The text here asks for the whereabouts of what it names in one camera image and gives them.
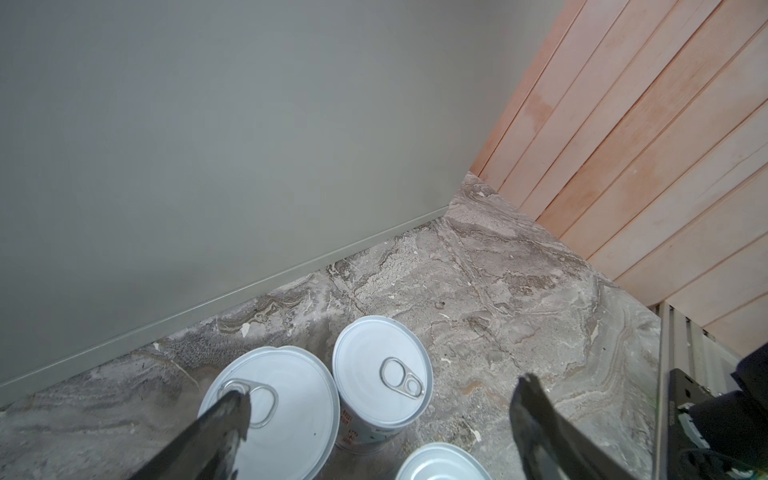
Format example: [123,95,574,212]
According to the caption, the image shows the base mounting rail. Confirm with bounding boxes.
[652,302,767,479]

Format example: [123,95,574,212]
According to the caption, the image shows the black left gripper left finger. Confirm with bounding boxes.
[132,391,251,479]

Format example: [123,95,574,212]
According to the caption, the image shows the grey metal cabinet box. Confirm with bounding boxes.
[1,1,564,404]

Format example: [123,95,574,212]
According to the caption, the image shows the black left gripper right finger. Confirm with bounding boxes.
[509,373,632,479]

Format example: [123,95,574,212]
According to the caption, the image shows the pull-tab can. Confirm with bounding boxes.
[198,346,340,479]
[331,316,434,454]
[395,442,491,480]

